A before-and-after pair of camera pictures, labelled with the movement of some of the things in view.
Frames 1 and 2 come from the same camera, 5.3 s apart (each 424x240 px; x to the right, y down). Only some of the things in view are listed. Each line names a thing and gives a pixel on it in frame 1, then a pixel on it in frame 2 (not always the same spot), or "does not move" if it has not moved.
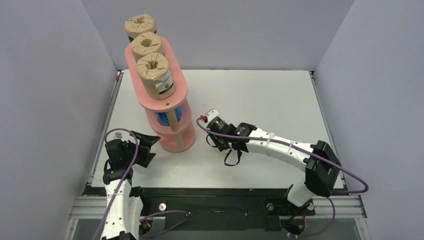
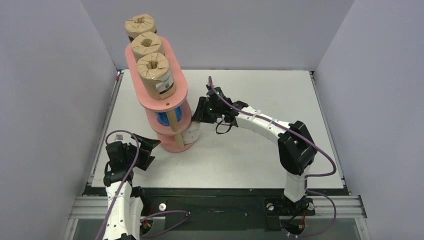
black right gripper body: (222, 142) → (203, 110)
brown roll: (157, 80) does not move
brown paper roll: (139, 24) does not move
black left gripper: (144, 147) does not move
